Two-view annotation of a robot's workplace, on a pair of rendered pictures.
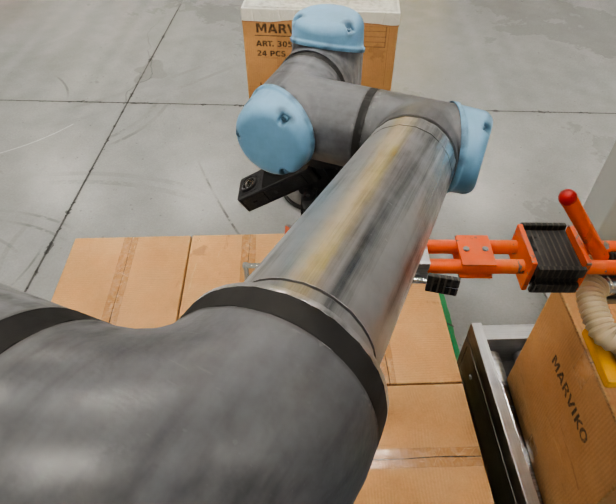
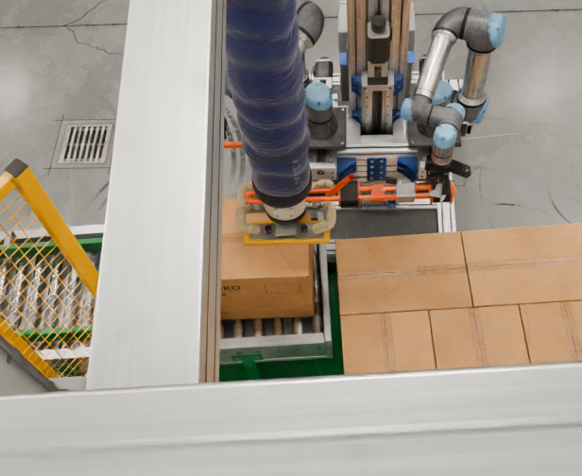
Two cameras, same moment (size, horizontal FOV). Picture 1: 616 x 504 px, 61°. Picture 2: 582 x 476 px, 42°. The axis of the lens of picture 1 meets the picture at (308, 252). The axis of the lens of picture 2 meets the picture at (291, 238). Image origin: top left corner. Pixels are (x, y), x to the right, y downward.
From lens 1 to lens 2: 287 cm
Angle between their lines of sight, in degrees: 75
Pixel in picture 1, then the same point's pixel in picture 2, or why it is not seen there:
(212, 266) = not seen: hidden behind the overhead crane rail
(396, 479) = (383, 263)
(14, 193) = not seen: outside the picture
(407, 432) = (375, 286)
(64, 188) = not seen: outside the picture
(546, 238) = (349, 195)
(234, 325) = (448, 25)
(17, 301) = (468, 23)
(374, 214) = (433, 54)
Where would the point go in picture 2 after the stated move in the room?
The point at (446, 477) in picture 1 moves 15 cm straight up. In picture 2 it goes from (357, 265) to (357, 249)
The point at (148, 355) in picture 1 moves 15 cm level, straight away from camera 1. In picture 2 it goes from (453, 18) to (478, 43)
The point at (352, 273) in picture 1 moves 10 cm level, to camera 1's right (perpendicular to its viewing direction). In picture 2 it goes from (436, 41) to (408, 42)
